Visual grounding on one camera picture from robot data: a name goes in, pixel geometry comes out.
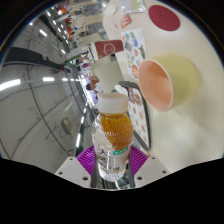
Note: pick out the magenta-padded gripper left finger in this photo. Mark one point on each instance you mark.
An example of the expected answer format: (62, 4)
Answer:
(71, 170)

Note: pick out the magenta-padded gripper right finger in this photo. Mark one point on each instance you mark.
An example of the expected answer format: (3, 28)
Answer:
(151, 170)

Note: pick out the clear tea bottle white cap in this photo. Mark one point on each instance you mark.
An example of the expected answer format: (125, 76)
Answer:
(111, 133)

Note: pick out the ceiling air conditioner unit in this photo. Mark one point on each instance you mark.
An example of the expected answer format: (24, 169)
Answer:
(67, 125)

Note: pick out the yellow mug pink inside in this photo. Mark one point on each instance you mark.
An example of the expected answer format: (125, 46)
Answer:
(176, 80)

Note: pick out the group of ceiling lights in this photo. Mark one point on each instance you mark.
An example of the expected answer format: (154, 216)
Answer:
(10, 84)

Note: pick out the colourful sticker leaflet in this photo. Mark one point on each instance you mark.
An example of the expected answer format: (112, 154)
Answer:
(133, 50)

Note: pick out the group of beige chairs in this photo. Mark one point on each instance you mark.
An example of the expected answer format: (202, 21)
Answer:
(90, 37)

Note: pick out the red sauce packet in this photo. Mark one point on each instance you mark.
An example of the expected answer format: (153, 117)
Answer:
(125, 21)

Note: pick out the flat round red coaster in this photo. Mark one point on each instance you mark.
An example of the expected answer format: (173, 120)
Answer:
(164, 17)

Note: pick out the clear plastic bag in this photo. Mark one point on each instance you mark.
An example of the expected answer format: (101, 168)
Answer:
(133, 6)

